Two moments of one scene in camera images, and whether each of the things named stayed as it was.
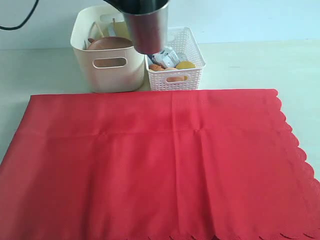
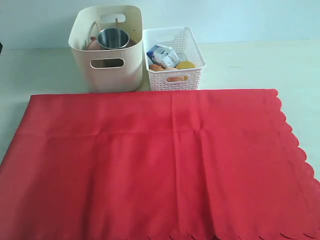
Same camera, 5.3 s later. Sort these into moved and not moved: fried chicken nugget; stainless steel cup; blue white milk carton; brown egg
Moved: stainless steel cup
Not moved: blue white milk carton; fried chicken nugget; brown egg
